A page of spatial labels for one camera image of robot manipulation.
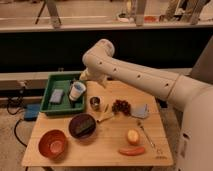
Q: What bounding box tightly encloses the grey folded cloth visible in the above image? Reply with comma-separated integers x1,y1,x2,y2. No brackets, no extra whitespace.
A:
131,104,149,119

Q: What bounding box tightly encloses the black cable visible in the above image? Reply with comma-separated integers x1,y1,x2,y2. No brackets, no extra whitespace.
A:
6,97,28,148

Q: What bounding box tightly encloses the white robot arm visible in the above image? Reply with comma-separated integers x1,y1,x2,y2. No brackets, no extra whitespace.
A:
80,39,213,171

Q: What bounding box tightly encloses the dark purple bowl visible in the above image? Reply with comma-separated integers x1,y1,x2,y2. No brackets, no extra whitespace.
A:
68,114,96,139

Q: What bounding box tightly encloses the yellow banana peel piece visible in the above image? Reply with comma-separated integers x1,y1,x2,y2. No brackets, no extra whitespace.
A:
97,105,114,123

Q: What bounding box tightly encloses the blue sponge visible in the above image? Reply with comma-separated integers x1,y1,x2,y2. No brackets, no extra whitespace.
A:
49,89,64,104

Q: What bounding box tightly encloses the white and blue cup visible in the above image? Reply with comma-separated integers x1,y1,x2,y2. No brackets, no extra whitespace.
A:
69,81,86,101

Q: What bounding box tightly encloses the small metal cup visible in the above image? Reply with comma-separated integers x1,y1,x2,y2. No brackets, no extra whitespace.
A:
90,97,100,111

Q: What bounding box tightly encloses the bunch of dark grapes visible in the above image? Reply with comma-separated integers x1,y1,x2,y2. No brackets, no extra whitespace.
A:
112,99,131,115

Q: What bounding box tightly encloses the green plastic tray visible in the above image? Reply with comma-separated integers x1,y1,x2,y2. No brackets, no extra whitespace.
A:
40,72,86,116

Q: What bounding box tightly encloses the yellow apple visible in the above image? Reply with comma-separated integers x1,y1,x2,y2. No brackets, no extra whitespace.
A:
126,129,140,145

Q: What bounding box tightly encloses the red bowl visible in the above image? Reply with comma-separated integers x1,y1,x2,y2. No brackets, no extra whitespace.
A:
38,130,67,159

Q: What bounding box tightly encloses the orange carrot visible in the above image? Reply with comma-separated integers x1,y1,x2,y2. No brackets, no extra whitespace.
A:
118,147,145,156

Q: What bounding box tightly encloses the blue power box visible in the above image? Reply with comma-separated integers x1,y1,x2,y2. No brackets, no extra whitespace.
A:
24,104,40,121

